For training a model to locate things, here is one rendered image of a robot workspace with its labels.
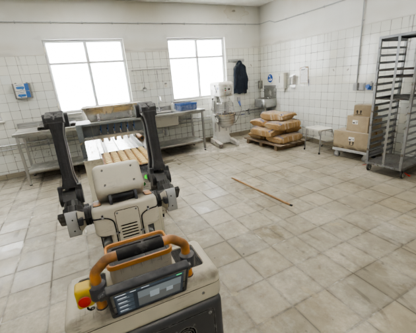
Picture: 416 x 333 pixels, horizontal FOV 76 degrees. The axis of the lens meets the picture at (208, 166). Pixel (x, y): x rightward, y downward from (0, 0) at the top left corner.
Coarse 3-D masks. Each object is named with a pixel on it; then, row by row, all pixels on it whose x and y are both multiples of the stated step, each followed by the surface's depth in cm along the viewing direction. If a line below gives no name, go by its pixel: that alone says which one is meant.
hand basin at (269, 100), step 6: (276, 78) 617; (282, 78) 600; (258, 84) 686; (276, 84) 621; (282, 84) 604; (264, 90) 679; (270, 90) 659; (276, 90) 640; (282, 90) 614; (264, 96) 684; (270, 96) 664; (276, 96) 645; (258, 102) 654; (264, 102) 638; (270, 102) 641; (276, 102) 649
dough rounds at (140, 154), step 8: (112, 152) 243; (120, 152) 240; (128, 152) 238; (136, 152) 236; (144, 152) 233; (104, 160) 226; (112, 160) 224; (120, 160) 216; (136, 160) 211; (144, 160) 210
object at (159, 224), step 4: (140, 168) 211; (144, 168) 215; (160, 208) 221; (160, 212) 222; (160, 216) 223; (160, 220) 224; (156, 224) 223; (160, 224) 225; (156, 228) 224; (160, 228) 226; (164, 232) 228
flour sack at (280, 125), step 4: (276, 120) 550; (284, 120) 549; (288, 120) 547; (292, 120) 546; (296, 120) 545; (264, 124) 552; (268, 124) 543; (272, 124) 534; (276, 124) 527; (280, 124) 523; (284, 124) 525; (288, 124) 531; (292, 124) 538; (296, 124) 544; (268, 128) 551; (272, 128) 539; (276, 128) 529; (280, 128) 523; (284, 128) 527; (288, 128) 534
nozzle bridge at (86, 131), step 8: (88, 120) 269; (112, 120) 254; (120, 120) 256; (128, 120) 259; (136, 120) 270; (80, 128) 243; (88, 128) 254; (96, 128) 256; (104, 128) 259; (112, 128) 262; (128, 128) 269; (136, 128) 272; (80, 136) 245; (88, 136) 255; (96, 136) 255; (104, 136) 257; (112, 136) 260; (80, 144) 256
